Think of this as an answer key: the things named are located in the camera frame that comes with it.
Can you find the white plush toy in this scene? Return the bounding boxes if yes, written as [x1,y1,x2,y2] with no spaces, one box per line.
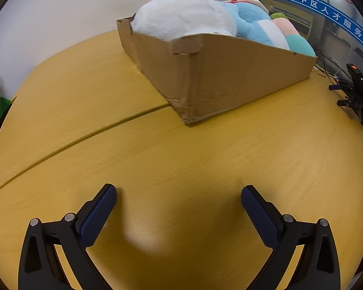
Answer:
[130,0,238,41]

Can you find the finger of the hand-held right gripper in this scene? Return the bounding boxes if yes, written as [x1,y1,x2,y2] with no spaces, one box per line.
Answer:
[329,80,353,92]
[337,97,363,109]

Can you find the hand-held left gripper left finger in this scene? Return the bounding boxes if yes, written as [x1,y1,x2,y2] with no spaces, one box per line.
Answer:
[18,183,118,290]

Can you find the blue plush toy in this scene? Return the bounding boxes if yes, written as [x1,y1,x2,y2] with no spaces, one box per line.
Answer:
[221,0,289,49]

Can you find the pink pig plush toy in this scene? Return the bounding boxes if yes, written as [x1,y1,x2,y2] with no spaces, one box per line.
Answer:
[271,12,317,57]

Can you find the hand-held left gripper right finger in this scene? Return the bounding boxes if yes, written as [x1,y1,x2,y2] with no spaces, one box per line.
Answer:
[241,184,342,290]

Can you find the brown cardboard box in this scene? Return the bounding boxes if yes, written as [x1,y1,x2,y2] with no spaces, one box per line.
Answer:
[116,14,319,125]

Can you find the black cable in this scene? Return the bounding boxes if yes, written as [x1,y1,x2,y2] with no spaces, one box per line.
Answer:
[313,48,351,80]

